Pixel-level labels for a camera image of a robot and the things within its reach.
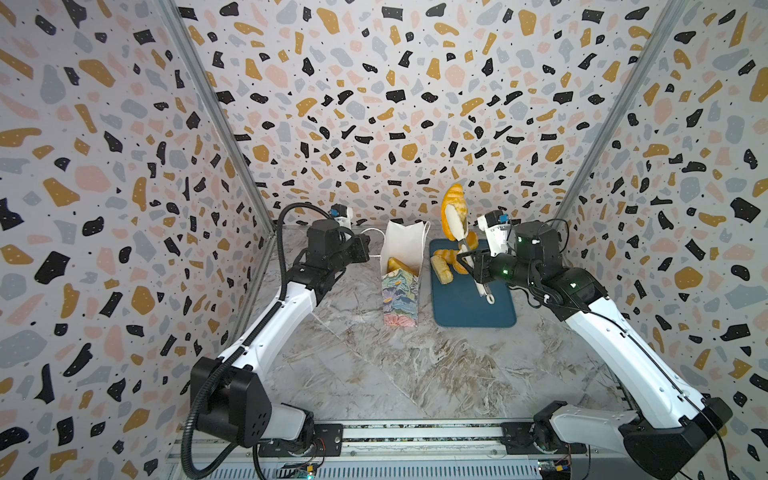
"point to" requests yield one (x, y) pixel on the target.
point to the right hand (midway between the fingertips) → (457, 252)
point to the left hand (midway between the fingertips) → (370, 232)
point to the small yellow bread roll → (395, 264)
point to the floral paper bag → (400, 287)
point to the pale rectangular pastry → (442, 269)
